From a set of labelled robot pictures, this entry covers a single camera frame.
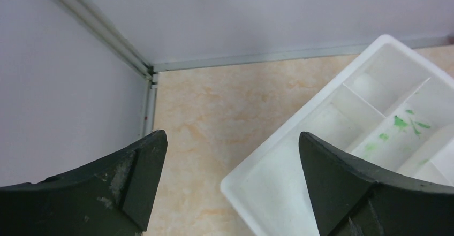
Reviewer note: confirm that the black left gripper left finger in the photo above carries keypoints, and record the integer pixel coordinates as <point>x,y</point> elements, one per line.
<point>113,195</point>

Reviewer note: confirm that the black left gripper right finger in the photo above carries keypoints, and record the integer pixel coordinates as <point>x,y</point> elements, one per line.
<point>351,196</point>

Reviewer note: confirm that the white plastic drawer organizer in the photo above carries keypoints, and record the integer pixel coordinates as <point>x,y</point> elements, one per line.
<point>390,106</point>

